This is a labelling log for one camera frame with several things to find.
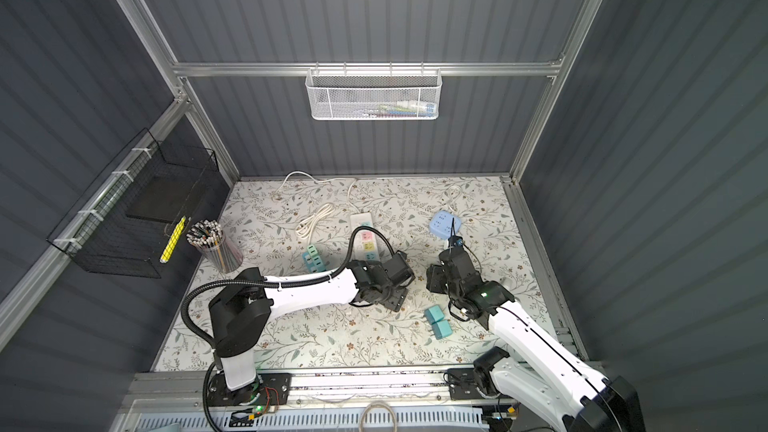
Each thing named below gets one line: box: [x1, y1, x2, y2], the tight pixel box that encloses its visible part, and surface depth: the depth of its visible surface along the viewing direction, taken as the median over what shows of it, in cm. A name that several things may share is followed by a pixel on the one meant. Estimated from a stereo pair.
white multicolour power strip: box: [350, 212, 380, 262], surface depth 101 cm
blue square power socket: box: [429, 210, 462, 239], surface depth 106 cm
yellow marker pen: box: [160, 216, 186, 263], surface depth 71 cm
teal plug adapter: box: [312, 255, 327, 273], surface depth 91 cm
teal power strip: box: [302, 252, 327, 273], surface depth 92 cm
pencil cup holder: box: [186, 219, 244, 274], surface depth 86 cm
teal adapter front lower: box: [432, 319, 453, 339], surface depth 84 cm
